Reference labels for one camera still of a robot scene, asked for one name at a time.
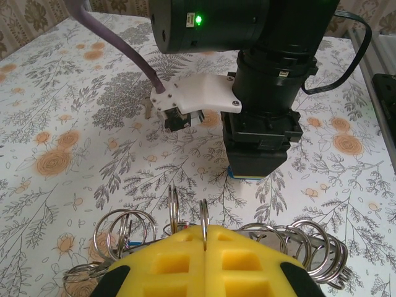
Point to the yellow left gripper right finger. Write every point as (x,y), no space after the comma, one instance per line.
(266,278)

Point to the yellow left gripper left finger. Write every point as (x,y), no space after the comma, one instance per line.
(145,284)

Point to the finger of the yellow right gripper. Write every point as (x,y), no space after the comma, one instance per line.
(256,161)

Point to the floral patterned tablecloth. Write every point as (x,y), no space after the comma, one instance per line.
(62,123)

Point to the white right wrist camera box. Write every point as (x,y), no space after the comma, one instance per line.
(198,92)

